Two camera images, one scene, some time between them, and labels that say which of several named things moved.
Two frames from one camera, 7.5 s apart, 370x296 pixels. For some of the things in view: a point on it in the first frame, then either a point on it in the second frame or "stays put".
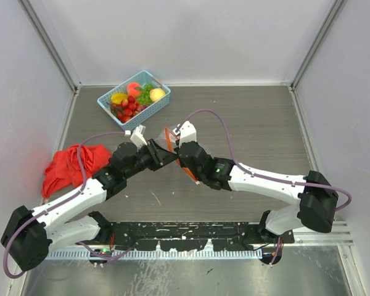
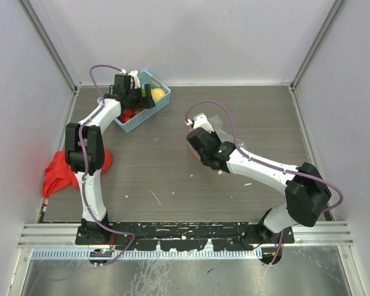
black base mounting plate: [196, 235] stays put
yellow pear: [156, 94] stays put
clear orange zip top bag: [168, 139] → [216, 124]
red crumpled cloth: [65, 167] stays put
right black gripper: [182, 163] → [213, 135]
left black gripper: [159, 157] → [144, 102]
